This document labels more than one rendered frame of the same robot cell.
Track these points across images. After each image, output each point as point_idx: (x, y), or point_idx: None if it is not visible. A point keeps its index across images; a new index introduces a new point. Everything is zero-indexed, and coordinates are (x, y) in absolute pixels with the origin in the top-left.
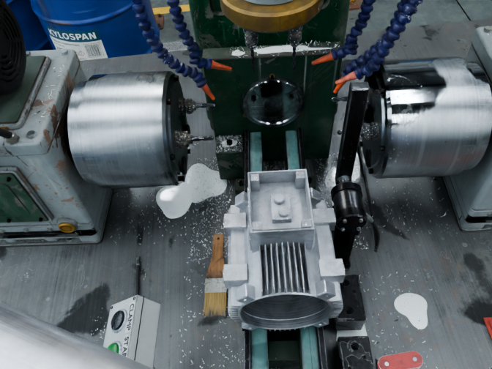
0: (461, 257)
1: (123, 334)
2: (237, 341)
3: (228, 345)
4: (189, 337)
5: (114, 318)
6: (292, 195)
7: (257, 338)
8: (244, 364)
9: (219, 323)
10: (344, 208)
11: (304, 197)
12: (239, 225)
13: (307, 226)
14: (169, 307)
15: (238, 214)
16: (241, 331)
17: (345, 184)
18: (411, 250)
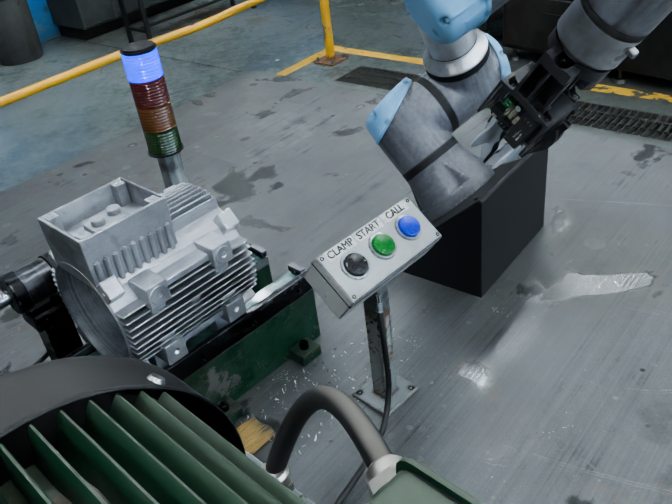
0: (10, 321)
1: (359, 246)
2: (269, 388)
3: (282, 391)
4: (313, 425)
5: (357, 266)
6: (79, 233)
7: (252, 304)
8: (286, 367)
9: (268, 416)
10: (48, 262)
11: (75, 226)
12: (151, 272)
13: (121, 180)
14: (302, 475)
15: (136, 281)
16: (255, 394)
17: (8, 277)
18: (25, 353)
